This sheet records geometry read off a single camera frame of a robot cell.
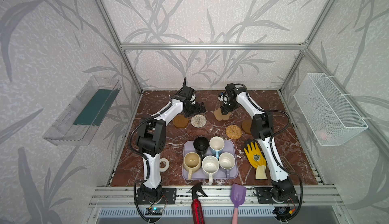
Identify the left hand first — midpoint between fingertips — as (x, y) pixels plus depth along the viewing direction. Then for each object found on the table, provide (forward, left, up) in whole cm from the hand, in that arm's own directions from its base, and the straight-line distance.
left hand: (202, 107), depth 95 cm
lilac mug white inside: (-31, -14, -10) cm, 36 cm away
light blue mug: (-21, -9, -8) cm, 25 cm away
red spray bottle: (-53, +2, -6) cm, 54 cm away
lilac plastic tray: (-21, -17, -11) cm, 29 cm away
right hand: (+9, -17, -10) cm, 22 cm away
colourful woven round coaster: (-3, +3, -11) cm, 12 cm away
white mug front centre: (-33, -5, -10) cm, 34 cm away
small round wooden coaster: (-4, +15, -12) cm, 20 cm away
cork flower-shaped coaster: (+1, -12, -12) cm, 17 cm away
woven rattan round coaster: (-11, -20, -11) cm, 26 cm away
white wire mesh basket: (-24, -54, +24) cm, 64 cm away
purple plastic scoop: (-47, -18, -10) cm, 51 cm away
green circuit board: (-53, +22, -12) cm, 59 cm away
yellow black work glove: (-30, -32, -10) cm, 45 cm away
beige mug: (-31, +5, -9) cm, 33 cm away
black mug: (-22, 0, -6) cm, 23 cm away
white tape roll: (-32, +19, -11) cm, 39 cm away
